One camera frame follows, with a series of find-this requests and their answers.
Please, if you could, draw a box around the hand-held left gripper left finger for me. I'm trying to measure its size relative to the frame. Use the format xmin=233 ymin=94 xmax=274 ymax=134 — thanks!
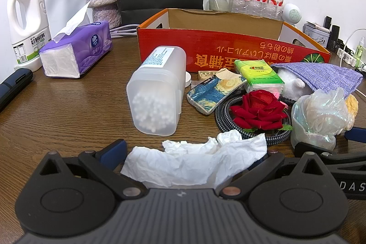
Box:
xmin=40 ymin=139 xmax=143 ymax=200

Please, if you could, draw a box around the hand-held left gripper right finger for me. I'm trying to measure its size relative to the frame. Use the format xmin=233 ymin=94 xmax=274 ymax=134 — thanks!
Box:
xmin=219 ymin=151 xmax=336 ymax=199

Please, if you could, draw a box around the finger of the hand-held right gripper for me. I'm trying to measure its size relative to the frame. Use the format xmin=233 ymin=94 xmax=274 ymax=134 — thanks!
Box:
xmin=294 ymin=141 xmax=366 ymax=169
xmin=344 ymin=126 xmax=366 ymax=144

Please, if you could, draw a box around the yellow plush toy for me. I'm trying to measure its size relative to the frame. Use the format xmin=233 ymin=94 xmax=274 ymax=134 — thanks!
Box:
xmin=344 ymin=95 xmax=360 ymax=131

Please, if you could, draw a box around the iridescent plastic bag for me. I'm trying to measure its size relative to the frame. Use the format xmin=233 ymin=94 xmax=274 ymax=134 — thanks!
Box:
xmin=291 ymin=88 xmax=355 ymax=151

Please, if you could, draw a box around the red fabric rose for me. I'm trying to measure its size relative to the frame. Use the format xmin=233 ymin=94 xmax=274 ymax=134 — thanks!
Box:
xmin=229 ymin=90 xmax=293 ymax=134

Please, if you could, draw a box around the black braided cable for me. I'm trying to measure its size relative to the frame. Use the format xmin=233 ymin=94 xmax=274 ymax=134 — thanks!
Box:
xmin=214 ymin=89 xmax=296 ymax=143

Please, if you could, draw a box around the translucent cotton swab container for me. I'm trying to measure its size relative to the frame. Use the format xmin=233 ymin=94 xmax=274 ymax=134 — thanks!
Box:
xmin=126 ymin=46 xmax=186 ymax=137

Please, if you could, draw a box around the purple knit pouch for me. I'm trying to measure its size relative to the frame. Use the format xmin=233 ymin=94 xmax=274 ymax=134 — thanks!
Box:
xmin=270 ymin=62 xmax=363 ymax=98

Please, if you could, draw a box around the white tissue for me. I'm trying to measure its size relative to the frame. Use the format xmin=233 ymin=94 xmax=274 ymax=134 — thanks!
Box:
xmin=120 ymin=130 xmax=268 ymax=188

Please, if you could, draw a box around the white plush toy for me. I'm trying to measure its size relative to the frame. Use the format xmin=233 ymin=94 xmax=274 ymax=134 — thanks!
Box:
xmin=278 ymin=70 xmax=312 ymax=99

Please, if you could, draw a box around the green tissue pack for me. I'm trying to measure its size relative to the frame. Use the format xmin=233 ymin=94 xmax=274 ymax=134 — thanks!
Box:
xmin=234 ymin=59 xmax=285 ymax=95

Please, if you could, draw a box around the painting print tissue pack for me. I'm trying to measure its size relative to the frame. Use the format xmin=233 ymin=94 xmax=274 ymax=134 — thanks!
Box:
xmin=186 ymin=68 xmax=248 ymax=115

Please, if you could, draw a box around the small yellow box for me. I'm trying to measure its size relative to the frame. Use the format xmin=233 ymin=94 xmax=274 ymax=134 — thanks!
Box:
xmin=197 ymin=70 xmax=219 ymax=80

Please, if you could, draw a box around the orange cardboard box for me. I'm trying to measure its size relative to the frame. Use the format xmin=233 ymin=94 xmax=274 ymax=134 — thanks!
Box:
xmin=137 ymin=8 xmax=332 ymax=75

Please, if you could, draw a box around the small pink item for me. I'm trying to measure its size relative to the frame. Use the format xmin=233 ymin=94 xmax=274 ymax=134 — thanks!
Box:
xmin=273 ymin=91 xmax=289 ymax=109

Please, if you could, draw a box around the green spray bottle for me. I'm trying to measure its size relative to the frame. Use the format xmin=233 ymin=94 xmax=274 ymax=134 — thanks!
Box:
xmin=355 ymin=36 xmax=366 ymax=58

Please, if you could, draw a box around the purple tissue pack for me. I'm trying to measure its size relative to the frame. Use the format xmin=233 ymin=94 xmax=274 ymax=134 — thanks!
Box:
xmin=38 ymin=0 xmax=113 ymax=79

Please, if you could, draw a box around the printed tin box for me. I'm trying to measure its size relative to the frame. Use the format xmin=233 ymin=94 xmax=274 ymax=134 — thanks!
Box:
xmin=303 ymin=21 xmax=332 ymax=46

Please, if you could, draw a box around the dark blue case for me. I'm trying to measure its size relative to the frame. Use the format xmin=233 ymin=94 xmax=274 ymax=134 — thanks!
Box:
xmin=0 ymin=68 xmax=34 ymax=113

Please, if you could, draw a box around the white robot speaker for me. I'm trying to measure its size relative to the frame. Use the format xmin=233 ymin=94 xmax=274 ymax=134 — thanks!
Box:
xmin=281 ymin=3 xmax=303 ymax=25

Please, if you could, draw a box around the white plastic jug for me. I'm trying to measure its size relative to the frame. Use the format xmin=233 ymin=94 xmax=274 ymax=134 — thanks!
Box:
xmin=7 ymin=0 xmax=52 ymax=72

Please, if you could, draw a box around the clear glass cup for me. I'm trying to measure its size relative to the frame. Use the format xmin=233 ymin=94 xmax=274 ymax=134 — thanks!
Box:
xmin=208 ymin=0 xmax=234 ymax=12

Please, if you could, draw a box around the white power strip with cables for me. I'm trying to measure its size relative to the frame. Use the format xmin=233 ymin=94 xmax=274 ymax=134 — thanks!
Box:
xmin=341 ymin=29 xmax=366 ymax=73

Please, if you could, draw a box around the purple coiled cable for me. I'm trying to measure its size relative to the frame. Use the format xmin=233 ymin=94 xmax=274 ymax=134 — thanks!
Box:
xmin=110 ymin=25 xmax=141 ymax=39

